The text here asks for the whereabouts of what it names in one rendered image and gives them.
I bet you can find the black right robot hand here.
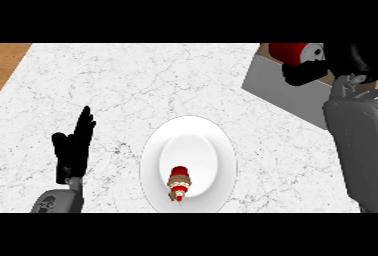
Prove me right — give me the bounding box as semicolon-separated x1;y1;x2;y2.
280;43;378;88

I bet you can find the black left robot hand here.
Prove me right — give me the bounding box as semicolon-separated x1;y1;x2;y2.
50;105;97;185

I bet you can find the red can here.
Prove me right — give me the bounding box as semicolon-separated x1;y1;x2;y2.
267;43;326;68

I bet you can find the grey cardboard box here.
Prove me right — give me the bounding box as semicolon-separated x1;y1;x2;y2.
240;43;342;131

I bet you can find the white oval plate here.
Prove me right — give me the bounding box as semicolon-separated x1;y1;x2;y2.
139;115;239;214

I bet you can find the red and tan bottle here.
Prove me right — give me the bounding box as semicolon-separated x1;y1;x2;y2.
165;165;195;203

